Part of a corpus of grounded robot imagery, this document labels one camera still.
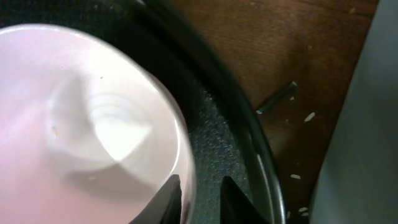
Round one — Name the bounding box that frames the round black tray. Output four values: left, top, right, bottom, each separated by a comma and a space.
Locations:
1, 0, 287, 223

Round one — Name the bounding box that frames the grey dishwasher rack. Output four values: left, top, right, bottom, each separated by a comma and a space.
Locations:
308, 0, 397, 223

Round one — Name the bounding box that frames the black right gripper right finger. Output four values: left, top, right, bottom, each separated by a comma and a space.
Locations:
220, 176, 268, 224

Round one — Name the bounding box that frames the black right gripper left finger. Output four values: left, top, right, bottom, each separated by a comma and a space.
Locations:
130, 174, 182, 224

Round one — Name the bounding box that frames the pink bowl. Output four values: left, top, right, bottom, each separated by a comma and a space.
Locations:
1, 24, 196, 223

